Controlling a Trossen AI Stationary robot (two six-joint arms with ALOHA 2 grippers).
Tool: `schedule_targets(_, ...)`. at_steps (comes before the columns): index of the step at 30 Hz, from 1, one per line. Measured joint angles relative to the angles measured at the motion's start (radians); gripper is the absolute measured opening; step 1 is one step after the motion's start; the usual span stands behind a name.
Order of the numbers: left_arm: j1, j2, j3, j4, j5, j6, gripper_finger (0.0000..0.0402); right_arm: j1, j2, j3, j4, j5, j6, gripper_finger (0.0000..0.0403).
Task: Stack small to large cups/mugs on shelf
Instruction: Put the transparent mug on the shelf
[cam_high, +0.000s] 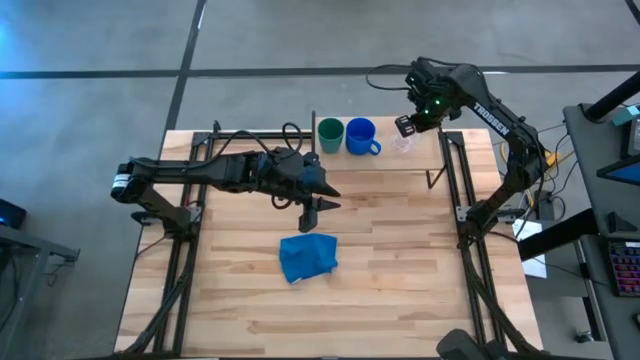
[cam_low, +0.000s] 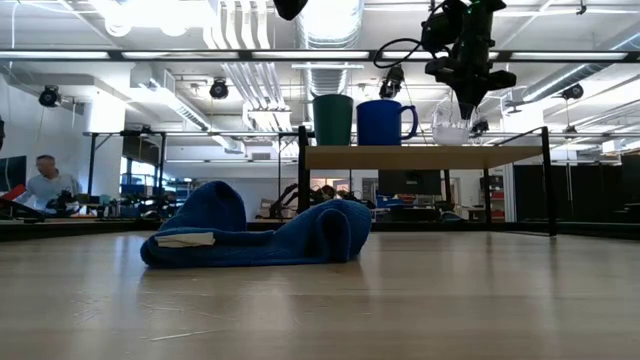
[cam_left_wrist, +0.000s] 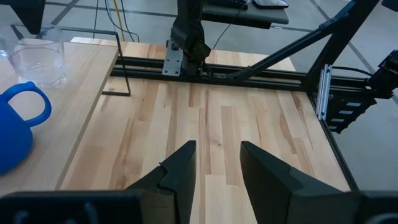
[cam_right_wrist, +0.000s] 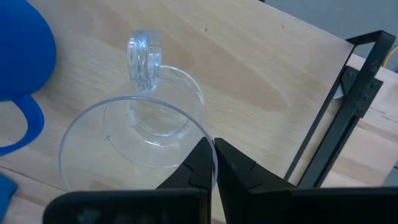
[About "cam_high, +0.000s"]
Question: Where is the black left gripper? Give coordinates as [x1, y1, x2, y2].
[266, 149, 343, 212]

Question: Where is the clear plastic cup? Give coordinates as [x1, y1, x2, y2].
[389, 131, 415, 155]

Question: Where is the green plastic cup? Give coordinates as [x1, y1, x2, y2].
[316, 117, 346, 155]

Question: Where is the blue mug with handle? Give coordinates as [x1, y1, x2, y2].
[345, 116, 383, 157]

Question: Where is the wooden shelf with black legs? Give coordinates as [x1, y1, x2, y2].
[309, 110, 449, 192]

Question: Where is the blue folded cloth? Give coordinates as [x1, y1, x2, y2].
[277, 231, 340, 286]

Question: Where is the grey desk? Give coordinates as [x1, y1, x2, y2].
[563, 101, 640, 360]

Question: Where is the black desk beam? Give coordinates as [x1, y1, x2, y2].
[516, 207, 600, 263]

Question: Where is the white paper sheet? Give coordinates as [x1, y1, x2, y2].
[510, 217, 549, 280]

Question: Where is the black pole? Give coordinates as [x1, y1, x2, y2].
[584, 69, 640, 123]

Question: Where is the teal box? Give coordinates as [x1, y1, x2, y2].
[610, 103, 640, 128]

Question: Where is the tablet with blue screen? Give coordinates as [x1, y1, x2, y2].
[595, 154, 640, 188]

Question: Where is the dark grey rounded object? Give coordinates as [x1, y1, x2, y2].
[435, 327, 507, 360]

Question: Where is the black triangular stand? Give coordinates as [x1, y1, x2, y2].
[605, 210, 640, 235]

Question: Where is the backlit keyboard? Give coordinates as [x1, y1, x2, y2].
[605, 238, 640, 300]

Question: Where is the dark side table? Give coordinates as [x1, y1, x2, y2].
[0, 224, 82, 360]

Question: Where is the blue-lit black device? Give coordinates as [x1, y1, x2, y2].
[0, 197, 28, 231]

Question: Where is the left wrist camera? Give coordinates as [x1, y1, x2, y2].
[298, 197, 321, 234]

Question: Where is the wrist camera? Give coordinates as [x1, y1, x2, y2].
[394, 114, 417, 139]
[298, 197, 321, 234]

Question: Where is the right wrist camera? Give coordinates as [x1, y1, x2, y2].
[394, 114, 417, 139]

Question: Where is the black aluminium table frame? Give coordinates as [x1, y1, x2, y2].
[115, 119, 542, 359]

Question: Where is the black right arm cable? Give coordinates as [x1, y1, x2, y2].
[365, 62, 417, 93]

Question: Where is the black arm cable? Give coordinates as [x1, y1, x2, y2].
[365, 62, 417, 93]
[212, 121, 305, 154]

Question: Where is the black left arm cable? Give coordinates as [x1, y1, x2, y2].
[212, 121, 305, 154]

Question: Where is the yellow cable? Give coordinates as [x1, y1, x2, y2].
[542, 134, 569, 167]

